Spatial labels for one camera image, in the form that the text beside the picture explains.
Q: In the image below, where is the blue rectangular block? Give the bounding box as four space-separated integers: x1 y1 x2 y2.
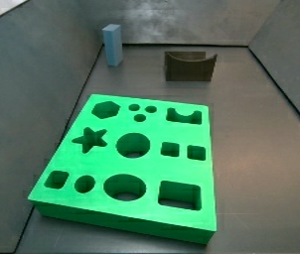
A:
102 24 122 66

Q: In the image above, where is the green foam shape board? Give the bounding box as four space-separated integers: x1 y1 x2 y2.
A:
28 94 217 244

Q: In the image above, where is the dark curved block holder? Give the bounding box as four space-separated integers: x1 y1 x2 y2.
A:
165 52 218 81

